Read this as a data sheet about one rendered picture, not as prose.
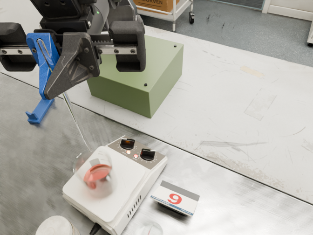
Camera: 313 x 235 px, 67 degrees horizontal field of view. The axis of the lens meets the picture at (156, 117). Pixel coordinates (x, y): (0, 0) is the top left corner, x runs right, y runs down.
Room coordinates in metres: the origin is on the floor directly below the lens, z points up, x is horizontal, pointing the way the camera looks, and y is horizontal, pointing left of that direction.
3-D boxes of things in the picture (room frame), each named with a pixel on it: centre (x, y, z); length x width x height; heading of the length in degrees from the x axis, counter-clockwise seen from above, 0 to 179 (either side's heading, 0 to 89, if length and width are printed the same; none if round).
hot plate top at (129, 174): (0.21, 0.11, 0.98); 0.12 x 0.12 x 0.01; 56
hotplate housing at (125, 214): (0.23, 0.09, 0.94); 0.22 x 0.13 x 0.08; 146
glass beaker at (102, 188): (0.20, 0.11, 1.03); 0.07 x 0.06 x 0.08; 61
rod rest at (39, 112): (0.48, 0.33, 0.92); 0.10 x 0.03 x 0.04; 167
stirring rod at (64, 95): (0.21, 0.11, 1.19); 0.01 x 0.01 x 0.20
